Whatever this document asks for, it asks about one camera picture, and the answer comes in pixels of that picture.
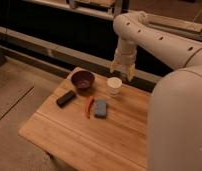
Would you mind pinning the dark purple bowl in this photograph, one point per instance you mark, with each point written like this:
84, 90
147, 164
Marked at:
82, 79

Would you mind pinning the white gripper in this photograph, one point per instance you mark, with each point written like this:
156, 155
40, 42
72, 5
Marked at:
125, 56

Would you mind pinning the long wooden shelf rail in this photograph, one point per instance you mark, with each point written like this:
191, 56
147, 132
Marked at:
27, 48

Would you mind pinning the white ceramic cup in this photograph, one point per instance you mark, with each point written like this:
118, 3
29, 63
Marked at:
114, 85

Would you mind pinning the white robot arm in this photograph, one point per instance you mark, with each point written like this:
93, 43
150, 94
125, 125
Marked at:
174, 128

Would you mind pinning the black rectangular block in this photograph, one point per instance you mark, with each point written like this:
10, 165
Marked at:
65, 98

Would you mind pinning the blue sponge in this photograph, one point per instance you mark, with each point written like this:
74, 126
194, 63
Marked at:
100, 109

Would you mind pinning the upper wooden shelf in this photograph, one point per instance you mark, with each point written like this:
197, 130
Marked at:
110, 9

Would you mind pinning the wooden table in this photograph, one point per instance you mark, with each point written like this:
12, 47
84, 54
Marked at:
117, 142

